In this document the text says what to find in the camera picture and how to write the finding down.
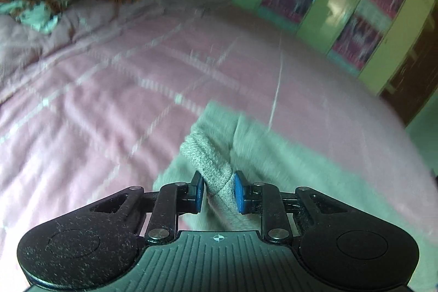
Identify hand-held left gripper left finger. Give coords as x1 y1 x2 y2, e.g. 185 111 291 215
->
90 170 206 245

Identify pink checked bedsheet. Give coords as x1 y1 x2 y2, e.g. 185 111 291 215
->
0 0 432 292

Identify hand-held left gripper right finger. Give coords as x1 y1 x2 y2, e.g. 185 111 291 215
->
234 170 347 245

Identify grey pants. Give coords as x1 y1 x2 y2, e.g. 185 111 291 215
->
153 100 432 279

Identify cream wardrobe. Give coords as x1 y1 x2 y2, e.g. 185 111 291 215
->
202 0 438 96

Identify dark brown wooden door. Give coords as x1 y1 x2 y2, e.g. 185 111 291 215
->
379 1 438 126

